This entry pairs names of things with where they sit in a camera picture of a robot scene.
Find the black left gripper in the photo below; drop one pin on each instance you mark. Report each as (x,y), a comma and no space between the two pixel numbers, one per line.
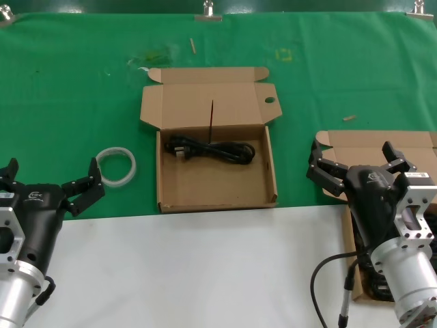
(41,218)

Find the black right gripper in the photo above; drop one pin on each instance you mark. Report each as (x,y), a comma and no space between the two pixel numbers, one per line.
(370,205)

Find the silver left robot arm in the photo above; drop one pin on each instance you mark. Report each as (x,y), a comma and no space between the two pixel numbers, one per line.
(17,294)

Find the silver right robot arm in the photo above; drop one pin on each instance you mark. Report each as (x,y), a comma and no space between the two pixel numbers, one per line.
(406,280)

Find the open cardboard box with hole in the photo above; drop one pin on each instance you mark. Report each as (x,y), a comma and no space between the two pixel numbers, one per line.
(211,184)

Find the small wooden stick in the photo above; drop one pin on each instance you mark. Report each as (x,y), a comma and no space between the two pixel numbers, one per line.
(193,45)
(350,118)

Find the translucent white tape roll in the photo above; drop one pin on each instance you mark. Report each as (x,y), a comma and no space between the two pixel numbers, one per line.
(133,169)

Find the green table mat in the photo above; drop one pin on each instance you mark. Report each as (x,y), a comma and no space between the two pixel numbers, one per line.
(68,85)

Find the silver metal binder clip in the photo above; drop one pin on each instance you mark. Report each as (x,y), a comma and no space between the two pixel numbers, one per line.
(419,9)
(208,17)
(4,13)

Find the silver left camera bracket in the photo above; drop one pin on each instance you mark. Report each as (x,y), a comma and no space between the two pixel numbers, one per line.
(8,218)

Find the silver camera bracket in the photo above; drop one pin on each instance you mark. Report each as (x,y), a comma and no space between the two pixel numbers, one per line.
(8,218)
(418,194)

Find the silver right camera bracket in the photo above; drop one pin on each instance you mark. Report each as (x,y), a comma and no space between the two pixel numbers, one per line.
(418,194)

